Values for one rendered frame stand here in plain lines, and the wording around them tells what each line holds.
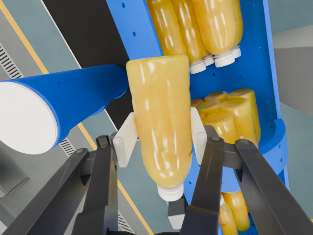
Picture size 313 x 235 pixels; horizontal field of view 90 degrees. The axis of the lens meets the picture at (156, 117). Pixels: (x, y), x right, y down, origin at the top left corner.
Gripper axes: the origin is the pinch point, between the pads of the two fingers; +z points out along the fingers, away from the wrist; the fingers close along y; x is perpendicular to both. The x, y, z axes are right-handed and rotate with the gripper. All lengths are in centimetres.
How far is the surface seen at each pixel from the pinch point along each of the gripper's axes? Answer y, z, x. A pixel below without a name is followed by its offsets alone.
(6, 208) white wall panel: -276, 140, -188
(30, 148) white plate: -54, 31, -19
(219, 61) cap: 11.5, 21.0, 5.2
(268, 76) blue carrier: 22.4, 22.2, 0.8
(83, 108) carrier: -39, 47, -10
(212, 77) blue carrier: 13.6, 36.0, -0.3
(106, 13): -45, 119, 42
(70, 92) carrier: -40, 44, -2
